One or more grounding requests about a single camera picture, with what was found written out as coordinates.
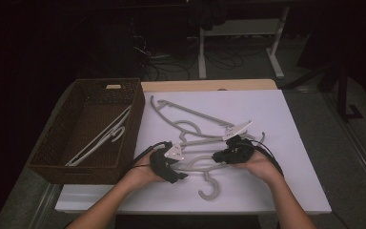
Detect brown wicker basket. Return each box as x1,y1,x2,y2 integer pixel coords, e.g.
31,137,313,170
28,77,146,186

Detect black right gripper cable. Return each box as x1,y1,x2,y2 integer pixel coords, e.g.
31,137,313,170
241,138,285,177

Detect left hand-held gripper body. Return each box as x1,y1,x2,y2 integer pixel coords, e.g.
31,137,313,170
149,142,186,184

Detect person's left hand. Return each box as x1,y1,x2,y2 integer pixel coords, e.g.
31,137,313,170
119,155,167,193

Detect white metal desk frame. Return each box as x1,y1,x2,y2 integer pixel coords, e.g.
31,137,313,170
197,6,291,80

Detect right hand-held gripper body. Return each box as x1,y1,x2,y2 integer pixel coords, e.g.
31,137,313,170
222,119,256,166

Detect dark hanging cloth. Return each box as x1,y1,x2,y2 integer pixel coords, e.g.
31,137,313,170
188,0,231,31

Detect dark metal stand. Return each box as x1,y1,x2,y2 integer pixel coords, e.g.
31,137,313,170
335,61,365,124

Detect grey plastic clothes hanger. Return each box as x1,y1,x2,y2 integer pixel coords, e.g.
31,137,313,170
65,104,132,167
68,125,127,167
177,131,267,172
150,94,236,141
171,160,234,201

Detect person's right hand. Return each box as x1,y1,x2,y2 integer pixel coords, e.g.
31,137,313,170
234,148,284,186

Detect black floor cables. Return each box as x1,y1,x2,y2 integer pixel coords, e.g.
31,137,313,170
132,18,268,82

